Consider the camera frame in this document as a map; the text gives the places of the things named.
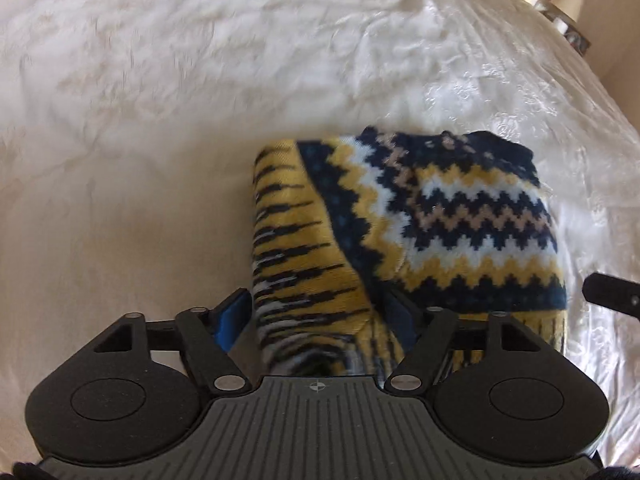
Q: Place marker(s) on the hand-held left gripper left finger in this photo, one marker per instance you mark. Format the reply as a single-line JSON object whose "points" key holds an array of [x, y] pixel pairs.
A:
{"points": [[232, 312]]}

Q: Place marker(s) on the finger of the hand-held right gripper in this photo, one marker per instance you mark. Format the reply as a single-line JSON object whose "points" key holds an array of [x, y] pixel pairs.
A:
{"points": [[612, 294]]}

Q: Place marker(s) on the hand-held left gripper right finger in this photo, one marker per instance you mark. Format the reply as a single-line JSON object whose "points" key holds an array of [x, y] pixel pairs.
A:
{"points": [[400, 316]]}

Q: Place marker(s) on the navy yellow zigzag knit sweater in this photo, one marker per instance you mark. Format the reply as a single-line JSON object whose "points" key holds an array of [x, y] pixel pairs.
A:
{"points": [[425, 220]]}

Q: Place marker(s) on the white floral bedspread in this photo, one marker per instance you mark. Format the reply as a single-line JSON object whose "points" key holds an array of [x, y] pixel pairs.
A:
{"points": [[175, 110]]}

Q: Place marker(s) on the cream shade table lamp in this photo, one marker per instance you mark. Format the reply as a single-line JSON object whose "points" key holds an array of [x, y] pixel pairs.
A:
{"points": [[569, 0]]}

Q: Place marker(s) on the dark picture frame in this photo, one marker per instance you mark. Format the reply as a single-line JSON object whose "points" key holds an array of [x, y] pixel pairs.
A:
{"points": [[578, 41]]}

